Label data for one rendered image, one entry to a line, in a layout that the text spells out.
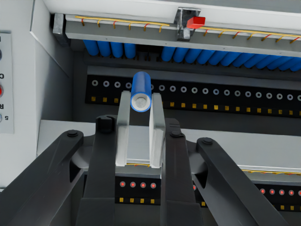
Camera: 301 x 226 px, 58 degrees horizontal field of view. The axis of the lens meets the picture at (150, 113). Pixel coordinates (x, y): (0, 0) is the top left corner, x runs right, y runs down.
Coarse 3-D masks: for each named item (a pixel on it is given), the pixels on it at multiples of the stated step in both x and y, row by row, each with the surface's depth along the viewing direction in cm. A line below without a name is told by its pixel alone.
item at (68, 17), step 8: (72, 16) 36; (88, 16) 36; (120, 24) 37; (128, 24) 36; (136, 24) 36; (144, 24) 36; (152, 24) 36; (176, 24) 37; (216, 32) 37; (224, 32) 37; (232, 32) 37; (240, 32) 37; (248, 32) 37; (272, 32) 37
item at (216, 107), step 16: (96, 80) 50; (112, 80) 50; (128, 80) 50; (160, 80) 51; (96, 96) 49; (112, 96) 50; (176, 96) 50; (192, 96) 51; (208, 96) 51; (224, 96) 51; (240, 96) 51; (272, 96) 52; (224, 112) 51; (240, 112) 51; (256, 112) 51; (272, 112) 51; (288, 112) 51
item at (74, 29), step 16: (80, 16) 35; (80, 32) 36; (96, 32) 36; (112, 32) 37; (128, 32) 37; (144, 32) 37; (160, 32) 37; (176, 32) 37; (208, 32) 37; (256, 32) 36; (208, 48) 39; (224, 48) 38; (240, 48) 38; (256, 48) 38; (272, 48) 38; (288, 48) 38
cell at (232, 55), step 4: (228, 52) 43; (232, 52) 41; (236, 52) 41; (240, 52) 41; (224, 56) 44; (228, 56) 43; (232, 56) 42; (236, 56) 42; (224, 60) 45; (228, 60) 44; (232, 60) 44; (224, 64) 46; (228, 64) 46
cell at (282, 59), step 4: (284, 56) 42; (288, 56) 41; (292, 56) 41; (276, 60) 44; (280, 60) 43; (284, 60) 43; (288, 60) 42; (272, 64) 45; (276, 64) 45; (280, 64) 44; (268, 68) 47; (272, 68) 46
